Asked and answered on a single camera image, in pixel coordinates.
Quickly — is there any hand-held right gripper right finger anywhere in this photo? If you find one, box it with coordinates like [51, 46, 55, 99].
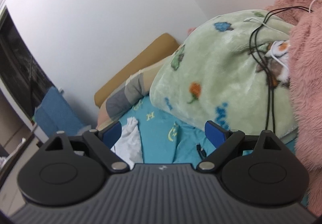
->
[197, 120, 297, 173]

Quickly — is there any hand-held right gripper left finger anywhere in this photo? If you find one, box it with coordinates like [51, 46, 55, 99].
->
[38, 121, 130, 173]

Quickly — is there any white printed t-shirt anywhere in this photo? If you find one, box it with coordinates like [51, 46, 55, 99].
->
[110, 117, 144, 164]

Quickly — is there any plaid pillow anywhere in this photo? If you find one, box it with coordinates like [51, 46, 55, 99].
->
[97, 63, 167, 132]

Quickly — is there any blue covered chair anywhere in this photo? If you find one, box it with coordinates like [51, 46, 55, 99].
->
[34, 87, 85, 137]

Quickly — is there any green fleece printed blanket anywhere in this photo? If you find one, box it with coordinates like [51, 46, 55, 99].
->
[149, 9, 300, 143]

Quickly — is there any tan padded headboard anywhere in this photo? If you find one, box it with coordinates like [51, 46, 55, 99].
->
[94, 33, 181, 108]

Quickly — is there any pink fluffy blanket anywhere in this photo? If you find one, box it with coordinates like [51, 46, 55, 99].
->
[187, 0, 322, 219]

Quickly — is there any white brown plush toy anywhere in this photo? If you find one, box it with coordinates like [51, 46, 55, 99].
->
[255, 39, 292, 87]

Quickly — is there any dark barred window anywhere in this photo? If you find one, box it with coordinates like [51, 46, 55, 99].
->
[0, 6, 56, 120]

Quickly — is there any black cable plug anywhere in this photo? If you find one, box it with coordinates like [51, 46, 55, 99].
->
[196, 143, 208, 159]

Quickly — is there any black cable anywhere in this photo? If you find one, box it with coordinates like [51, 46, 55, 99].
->
[249, 6, 315, 131]
[254, 8, 314, 132]

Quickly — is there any white cable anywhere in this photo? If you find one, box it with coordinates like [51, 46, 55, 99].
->
[243, 0, 322, 72]

